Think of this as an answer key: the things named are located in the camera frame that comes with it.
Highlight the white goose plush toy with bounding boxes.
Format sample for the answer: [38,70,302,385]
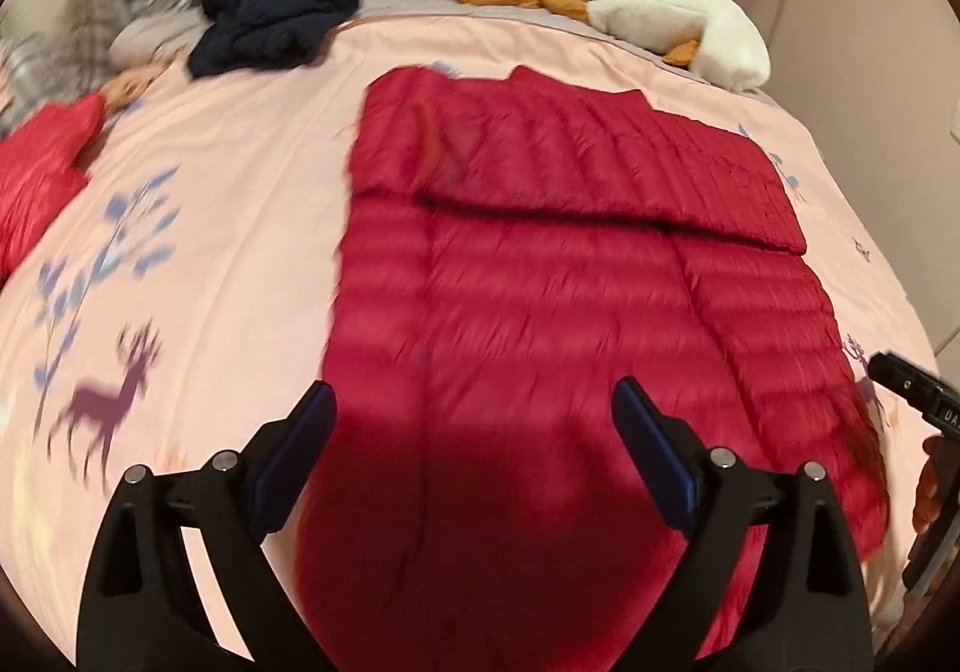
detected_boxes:
[455,0,771,92]

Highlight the person's right hand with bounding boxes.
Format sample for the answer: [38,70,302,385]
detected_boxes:
[911,435,944,535]

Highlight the pink deer print duvet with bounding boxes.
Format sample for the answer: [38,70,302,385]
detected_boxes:
[2,16,934,651]

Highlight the red down puffer jacket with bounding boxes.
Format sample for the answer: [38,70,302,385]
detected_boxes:
[295,67,890,670]

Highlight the dark navy crumpled garment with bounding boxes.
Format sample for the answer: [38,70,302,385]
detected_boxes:
[187,0,361,79]

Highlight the grey plaid pillow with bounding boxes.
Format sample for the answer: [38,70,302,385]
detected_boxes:
[2,0,197,136]

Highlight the grey folded cloth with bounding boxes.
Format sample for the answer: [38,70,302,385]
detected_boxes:
[109,9,210,71]

